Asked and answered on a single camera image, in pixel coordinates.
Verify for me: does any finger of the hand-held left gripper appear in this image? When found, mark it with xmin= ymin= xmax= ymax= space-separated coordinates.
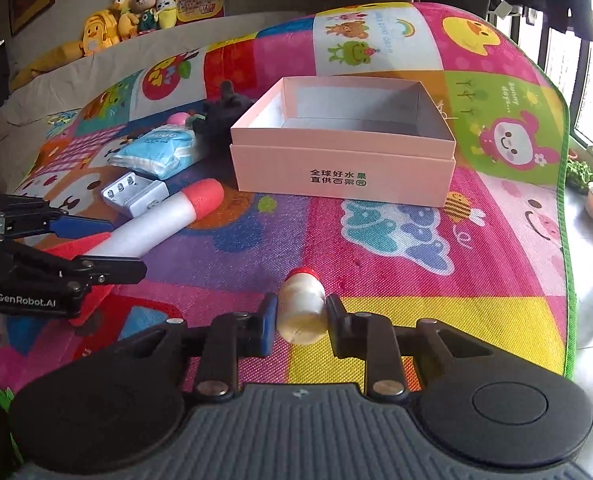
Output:
xmin=0 ymin=192 xmax=114 ymax=241
xmin=0 ymin=237 xmax=148 ymax=318

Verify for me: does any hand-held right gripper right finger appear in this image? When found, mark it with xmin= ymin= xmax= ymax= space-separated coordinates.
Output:
xmin=325 ymin=293 xmax=487 ymax=401

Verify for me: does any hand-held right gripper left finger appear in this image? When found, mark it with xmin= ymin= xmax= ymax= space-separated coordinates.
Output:
xmin=84 ymin=292 xmax=280 ymax=401

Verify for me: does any small red-capped white bottle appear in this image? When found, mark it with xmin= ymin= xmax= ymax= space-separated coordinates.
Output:
xmin=276 ymin=266 xmax=325 ymax=346

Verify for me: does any white and red toy rocket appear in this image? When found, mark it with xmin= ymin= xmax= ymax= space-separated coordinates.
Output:
xmin=41 ymin=178 xmax=226 ymax=318

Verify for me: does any blue tissue packet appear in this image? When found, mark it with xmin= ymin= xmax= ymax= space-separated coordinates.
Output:
xmin=108 ymin=126 xmax=200 ymax=181

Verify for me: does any pink pig toy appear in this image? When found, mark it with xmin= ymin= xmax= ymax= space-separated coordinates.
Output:
xmin=168 ymin=110 xmax=207 ymax=128

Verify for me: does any pink cardboard box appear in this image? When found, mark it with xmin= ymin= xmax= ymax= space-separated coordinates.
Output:
xmin=230 ymin=76 xmax=458 ymax=208

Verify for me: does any black plush toy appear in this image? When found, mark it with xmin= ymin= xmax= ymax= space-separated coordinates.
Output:
xmin=194 ymin=80 xmax=254 ymax=153

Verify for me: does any colourful cartoon play mat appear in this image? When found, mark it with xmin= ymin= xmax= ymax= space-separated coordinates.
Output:
xmin=0 ymin=0 xmax=577 ymax=401

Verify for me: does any white charger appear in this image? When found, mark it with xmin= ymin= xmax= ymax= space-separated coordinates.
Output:
xmin=101 ymin=171 xmax=170 ymax=218

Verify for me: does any long yellow plush toy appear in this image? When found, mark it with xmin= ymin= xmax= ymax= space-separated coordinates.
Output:
xmin=9 ymin=42 xmax=84 ymax=91

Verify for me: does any yellow plush backpack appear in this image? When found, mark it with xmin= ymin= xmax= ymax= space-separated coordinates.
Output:
xmin=80 ymin=10 xmax=120 ymax=57

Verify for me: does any yellow plush duck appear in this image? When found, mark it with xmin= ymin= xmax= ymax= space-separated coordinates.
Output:
xmin=109 ymin=0 xmax=140 ymax=41

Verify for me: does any big-headed plush doll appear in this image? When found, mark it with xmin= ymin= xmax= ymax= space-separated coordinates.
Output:
xmin=129 ymin=0 xmax=161 ymax=35

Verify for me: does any white and yellow plush toy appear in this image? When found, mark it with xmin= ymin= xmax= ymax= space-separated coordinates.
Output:
xmin=155 ymin=0 xmax=178 ymax=30

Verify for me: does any green plant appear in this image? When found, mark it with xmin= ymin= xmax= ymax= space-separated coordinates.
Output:
xmin=566 ymin=152 xmax=593 ymax=193

